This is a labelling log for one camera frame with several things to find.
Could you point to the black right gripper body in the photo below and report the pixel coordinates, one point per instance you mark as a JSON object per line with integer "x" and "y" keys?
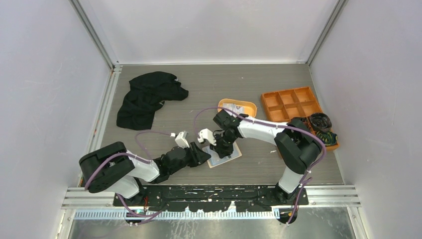
{"x": 224, "y": 139}

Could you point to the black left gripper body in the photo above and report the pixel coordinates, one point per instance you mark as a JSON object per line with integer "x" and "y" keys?
{"x": 189, "y": 159}

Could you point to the credit card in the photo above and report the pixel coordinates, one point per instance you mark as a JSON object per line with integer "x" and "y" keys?
{"x": 230, "y": 108}

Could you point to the yellow oval tray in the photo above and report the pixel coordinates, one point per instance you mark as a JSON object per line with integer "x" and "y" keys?
{"x": 250, "y": 108}

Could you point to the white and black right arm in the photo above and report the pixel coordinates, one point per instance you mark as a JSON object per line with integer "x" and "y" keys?
{"x": 298, "y": 148}

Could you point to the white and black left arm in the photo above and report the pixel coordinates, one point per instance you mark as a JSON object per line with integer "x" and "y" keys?
{"x": 115, "y": 169}

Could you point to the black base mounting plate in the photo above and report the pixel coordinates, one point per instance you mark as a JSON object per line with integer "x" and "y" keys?
{"x": 212, "y": 198}

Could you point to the orange compartment tray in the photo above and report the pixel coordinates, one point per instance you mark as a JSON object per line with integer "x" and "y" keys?
{"x": 296, "y": 103}

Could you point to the black cloth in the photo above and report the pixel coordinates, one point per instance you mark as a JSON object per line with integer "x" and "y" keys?
{"x": 148, "y": 94}

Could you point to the green patterned rolled tie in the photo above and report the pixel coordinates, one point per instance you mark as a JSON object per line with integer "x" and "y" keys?
{"x": 329, "y": 138}

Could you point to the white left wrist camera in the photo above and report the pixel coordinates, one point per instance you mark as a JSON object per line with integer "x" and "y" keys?
{"x": 181, "y": 139}

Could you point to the aluminium front rail frame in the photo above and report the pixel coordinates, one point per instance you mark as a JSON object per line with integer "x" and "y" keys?
{"x": 100, "y": 207}

